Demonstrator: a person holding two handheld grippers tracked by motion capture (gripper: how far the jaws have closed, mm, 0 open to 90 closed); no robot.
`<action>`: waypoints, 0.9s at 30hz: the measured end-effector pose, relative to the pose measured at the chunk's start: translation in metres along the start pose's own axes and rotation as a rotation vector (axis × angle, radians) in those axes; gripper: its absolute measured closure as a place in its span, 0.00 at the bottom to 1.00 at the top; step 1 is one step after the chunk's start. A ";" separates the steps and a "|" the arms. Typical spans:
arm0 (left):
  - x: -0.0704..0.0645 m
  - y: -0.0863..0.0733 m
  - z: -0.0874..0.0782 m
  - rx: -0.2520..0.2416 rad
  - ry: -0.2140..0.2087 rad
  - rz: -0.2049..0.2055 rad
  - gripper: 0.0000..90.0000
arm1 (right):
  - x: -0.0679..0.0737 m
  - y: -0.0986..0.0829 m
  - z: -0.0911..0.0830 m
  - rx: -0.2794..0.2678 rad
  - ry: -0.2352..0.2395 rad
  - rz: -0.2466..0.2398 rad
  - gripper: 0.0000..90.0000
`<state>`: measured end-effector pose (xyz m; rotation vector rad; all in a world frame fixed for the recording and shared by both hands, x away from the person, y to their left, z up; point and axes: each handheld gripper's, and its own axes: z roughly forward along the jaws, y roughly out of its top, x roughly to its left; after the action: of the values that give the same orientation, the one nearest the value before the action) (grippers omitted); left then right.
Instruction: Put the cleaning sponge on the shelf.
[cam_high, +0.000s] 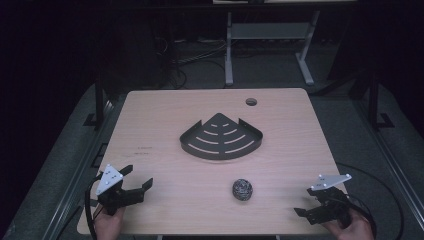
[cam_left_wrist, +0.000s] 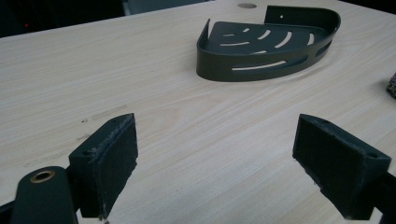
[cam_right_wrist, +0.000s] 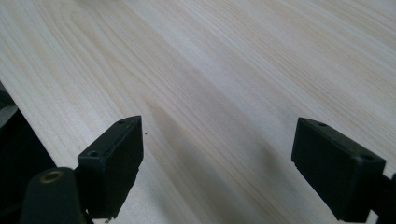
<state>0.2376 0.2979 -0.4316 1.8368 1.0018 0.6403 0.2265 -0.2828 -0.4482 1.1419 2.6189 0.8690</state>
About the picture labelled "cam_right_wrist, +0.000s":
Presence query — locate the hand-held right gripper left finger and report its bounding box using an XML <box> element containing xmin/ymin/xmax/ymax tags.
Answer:
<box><xmin>74</xmin><ymin>115</ymin><xmax>145</xmax><ymax>220</ymax></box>

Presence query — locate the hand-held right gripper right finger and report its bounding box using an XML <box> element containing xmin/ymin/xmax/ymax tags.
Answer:
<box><xmin>290</xmin><ymin>117</ymin><xmax>387</xmax><ymax>224</ymax></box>

